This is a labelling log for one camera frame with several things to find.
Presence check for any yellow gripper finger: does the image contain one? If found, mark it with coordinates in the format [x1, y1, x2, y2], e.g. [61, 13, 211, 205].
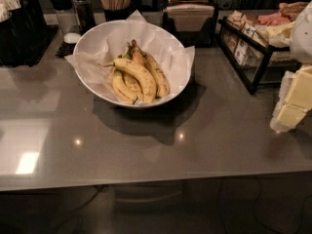
[286, 67, 312, 110]
[270, 103, 306, 133]

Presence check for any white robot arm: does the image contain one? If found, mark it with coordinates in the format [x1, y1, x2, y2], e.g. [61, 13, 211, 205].
[270, 2, 312, 133]

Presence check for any left yellow banana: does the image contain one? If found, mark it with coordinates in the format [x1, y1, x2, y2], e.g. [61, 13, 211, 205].
[112, 69, 137, 104]

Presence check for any white bowl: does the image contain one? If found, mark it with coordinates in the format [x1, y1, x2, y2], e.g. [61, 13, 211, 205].
[72, 19, 193, 109]

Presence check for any white paper liner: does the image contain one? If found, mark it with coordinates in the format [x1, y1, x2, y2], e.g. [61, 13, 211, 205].
[64, 10, 196, 107]

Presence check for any cup of wooden stirrers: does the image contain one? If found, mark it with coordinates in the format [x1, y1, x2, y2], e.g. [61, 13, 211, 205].
[100, 0, 131, 21]

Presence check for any small white lid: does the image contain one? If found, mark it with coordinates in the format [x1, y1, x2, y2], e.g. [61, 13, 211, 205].
[63, 32, 81, 44]

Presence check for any dark shaker black lid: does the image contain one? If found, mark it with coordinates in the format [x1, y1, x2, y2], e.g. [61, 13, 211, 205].
[73, 0, 96, 32]

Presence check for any glass shaker black lid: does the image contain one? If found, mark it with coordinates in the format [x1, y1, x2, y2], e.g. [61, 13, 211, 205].
[50, 0, 80, 35]

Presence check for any black sachet organizer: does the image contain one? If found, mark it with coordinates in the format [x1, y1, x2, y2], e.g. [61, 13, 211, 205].
[0, 0, 47, 65]

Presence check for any black wire condiment rack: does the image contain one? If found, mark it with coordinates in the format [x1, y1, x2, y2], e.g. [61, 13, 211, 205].
[216, 18, 300, 95]

